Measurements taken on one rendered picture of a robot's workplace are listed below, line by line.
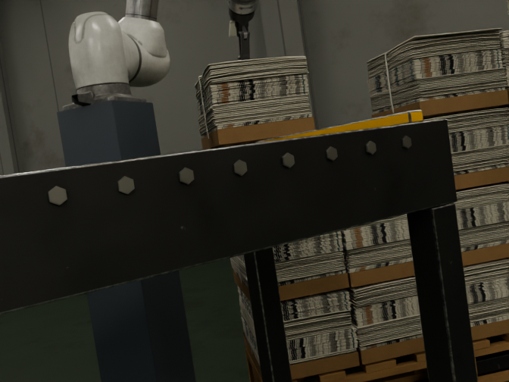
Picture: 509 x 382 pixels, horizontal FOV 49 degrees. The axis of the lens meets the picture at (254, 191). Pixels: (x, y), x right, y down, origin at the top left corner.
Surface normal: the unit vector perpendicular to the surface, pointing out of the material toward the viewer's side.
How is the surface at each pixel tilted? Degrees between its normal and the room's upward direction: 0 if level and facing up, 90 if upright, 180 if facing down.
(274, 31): 90
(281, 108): 90
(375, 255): 90
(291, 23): 90
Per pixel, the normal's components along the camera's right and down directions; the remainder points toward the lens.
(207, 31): -0.40, 0.11
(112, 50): 0.73, -0.10
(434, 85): 0.17, 0.03
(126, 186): 0.52, -0.03
